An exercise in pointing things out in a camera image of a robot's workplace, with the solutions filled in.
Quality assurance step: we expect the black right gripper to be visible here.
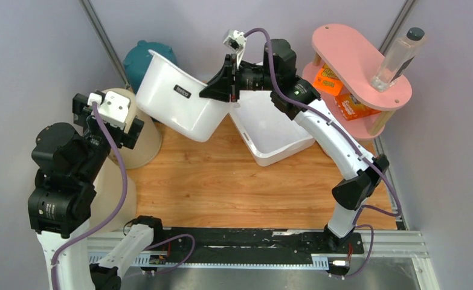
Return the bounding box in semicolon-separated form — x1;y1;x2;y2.
200;53;279;102

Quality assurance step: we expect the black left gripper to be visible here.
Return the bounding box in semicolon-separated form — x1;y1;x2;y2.
74;92;144;182

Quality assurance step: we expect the translucent white perforated basket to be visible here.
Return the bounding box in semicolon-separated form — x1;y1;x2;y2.
135;50;231;143

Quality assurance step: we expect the white plastic tub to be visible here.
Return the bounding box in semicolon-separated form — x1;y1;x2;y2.
229;91;315;167

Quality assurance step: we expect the teal plastic bucket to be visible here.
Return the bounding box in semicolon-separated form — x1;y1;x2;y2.
123;40;178;94

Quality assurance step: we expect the cream large bucket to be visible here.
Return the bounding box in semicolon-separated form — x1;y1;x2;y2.
103;88;162;169

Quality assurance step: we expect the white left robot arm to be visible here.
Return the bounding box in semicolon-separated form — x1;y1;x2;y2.
28;91;165;289

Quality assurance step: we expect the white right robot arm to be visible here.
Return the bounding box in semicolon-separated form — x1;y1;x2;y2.
199;37;389;253

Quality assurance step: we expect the cream square container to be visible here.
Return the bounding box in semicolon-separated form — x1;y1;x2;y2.
89;159;137;234

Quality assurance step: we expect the orange snack box upper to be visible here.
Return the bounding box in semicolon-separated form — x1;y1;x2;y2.
313;63;343;96

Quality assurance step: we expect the orange snack box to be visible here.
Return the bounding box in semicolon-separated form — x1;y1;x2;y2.
335;93;380;121
313;63;343;96

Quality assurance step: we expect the orange snack box lower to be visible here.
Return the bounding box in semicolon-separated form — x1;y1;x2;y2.
335;93;380;121

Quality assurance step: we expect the pink two-tier shelf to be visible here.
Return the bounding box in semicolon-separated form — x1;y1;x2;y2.
302;24;412;141

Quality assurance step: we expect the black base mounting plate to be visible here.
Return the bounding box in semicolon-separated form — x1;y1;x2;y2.
124;226;365;267

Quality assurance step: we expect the clear bottle black cap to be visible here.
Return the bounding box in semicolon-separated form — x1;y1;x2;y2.
370;27;426;92

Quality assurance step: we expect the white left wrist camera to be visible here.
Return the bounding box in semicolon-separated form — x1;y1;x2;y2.
88;91;130;130

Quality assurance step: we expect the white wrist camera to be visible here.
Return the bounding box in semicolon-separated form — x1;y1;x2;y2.
88;91;130;130
223;30;246;67

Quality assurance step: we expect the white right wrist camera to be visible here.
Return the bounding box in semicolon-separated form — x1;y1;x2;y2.
223;30;246;67

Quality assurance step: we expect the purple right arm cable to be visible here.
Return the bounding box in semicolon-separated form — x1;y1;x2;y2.
244;27;403;279

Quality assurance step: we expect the aluminium frame rail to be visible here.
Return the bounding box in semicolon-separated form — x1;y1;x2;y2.
86;223;438;289

